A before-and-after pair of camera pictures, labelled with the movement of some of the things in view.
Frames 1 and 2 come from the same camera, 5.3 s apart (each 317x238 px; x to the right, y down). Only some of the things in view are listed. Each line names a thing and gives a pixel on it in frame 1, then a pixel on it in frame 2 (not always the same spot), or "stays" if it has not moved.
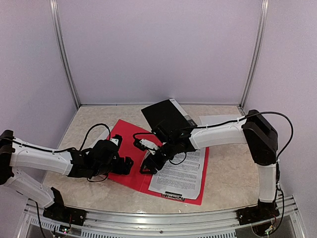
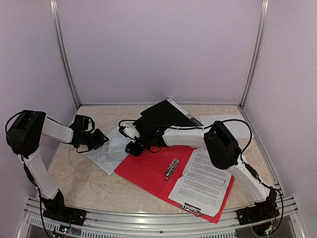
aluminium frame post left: [60, 44] stays
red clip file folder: [131, 148] to [160, 169]
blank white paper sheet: [209, 120] stays
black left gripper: [125, 169] to [100, 141]
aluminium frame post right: [265, 9] stays
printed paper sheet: [183, 175] to [204, 185]
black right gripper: [147, 161] to [134, 151]
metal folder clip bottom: [173, 195] to [191, 208]
